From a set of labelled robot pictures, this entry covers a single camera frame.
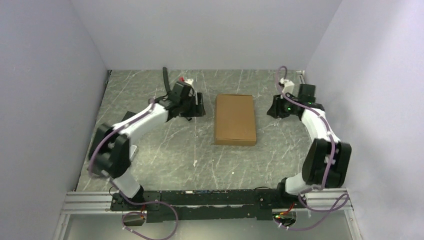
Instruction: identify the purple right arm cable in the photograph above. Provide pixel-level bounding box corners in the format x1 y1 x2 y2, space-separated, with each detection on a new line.
273 65 350 232

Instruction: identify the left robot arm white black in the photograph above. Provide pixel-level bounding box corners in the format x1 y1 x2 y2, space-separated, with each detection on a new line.
87 78 206 210

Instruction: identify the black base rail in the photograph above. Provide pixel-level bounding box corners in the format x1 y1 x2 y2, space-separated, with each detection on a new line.
110 187 301 223

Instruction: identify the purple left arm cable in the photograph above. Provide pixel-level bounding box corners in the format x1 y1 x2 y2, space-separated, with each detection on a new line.
87 97 180 240

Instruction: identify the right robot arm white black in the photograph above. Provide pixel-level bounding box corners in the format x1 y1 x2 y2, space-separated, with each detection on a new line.
267 79 352 208

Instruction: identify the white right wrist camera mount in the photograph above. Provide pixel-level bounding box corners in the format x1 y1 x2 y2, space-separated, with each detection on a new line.
278 78 295 96

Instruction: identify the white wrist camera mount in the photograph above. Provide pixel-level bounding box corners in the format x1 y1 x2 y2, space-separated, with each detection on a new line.
178 77 195 87
278 78 295 96

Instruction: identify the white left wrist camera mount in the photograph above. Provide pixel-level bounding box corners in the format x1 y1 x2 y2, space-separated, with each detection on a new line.
178 77 195 87

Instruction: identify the black rubber hose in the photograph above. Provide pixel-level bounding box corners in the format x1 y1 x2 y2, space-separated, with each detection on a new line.
161 67 172 95

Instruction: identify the black flat rectangular block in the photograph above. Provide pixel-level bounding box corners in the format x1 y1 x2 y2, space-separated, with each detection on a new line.
121 111 136 122

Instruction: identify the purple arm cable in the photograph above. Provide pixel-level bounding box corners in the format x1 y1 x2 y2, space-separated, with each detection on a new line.
87 97 180 240
273 65 350 232

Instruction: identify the brown cardboard box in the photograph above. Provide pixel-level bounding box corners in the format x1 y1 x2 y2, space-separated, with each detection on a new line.
214 94 257 147

